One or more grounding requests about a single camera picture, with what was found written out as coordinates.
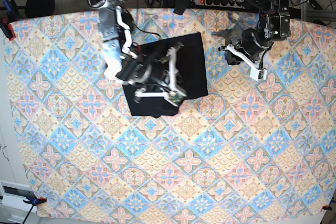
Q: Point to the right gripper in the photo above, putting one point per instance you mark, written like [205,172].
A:
[145,71]

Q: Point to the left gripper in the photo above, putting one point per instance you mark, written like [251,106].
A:
[252,43]

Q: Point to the black T-shirt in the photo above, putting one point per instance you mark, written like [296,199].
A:
[192,77]

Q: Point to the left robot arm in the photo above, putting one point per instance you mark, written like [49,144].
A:
[273,25]

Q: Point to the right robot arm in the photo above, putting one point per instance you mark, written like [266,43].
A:
[115,27]

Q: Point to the white power strip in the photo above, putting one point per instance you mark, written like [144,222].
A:
[240,4]

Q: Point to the black round stool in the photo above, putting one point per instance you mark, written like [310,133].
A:
[39,8]

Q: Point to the patterned tablecloth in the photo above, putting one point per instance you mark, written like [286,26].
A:
[248,152]

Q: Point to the blue clamp upper left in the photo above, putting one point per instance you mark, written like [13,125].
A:
[12,15]

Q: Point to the blue clamp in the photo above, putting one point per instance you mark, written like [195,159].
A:
[33,201]
[12,15]

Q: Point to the blue clamp lower left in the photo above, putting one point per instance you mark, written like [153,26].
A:
[33,201]

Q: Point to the white cabinet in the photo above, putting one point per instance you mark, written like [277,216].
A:
[12,170]

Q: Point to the orange clamp lower right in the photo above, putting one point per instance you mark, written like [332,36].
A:
[327,208]

